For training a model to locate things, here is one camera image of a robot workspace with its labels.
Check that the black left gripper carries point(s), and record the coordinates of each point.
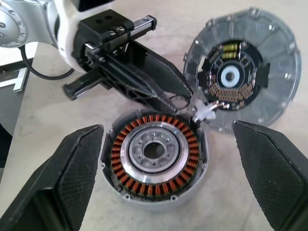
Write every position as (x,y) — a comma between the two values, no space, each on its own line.
(101,31)

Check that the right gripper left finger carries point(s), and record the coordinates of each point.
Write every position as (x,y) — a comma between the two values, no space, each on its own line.
(60,183)

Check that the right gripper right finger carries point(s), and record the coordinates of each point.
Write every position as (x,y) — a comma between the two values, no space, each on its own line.
(272,173)

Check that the silver motor lid circuit board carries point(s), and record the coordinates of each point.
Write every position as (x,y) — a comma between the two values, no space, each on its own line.
(276,72)

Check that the silver rotor with round holes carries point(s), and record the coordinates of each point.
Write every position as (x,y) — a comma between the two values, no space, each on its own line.
(154,177)

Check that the silver motor housing copper windings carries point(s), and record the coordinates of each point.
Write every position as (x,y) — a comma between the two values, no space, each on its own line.
(154,204)

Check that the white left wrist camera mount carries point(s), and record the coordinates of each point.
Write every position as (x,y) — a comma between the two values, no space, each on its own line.
(68,24)

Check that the white metal frame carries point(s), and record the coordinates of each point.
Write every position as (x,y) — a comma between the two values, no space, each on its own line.
(9,55)

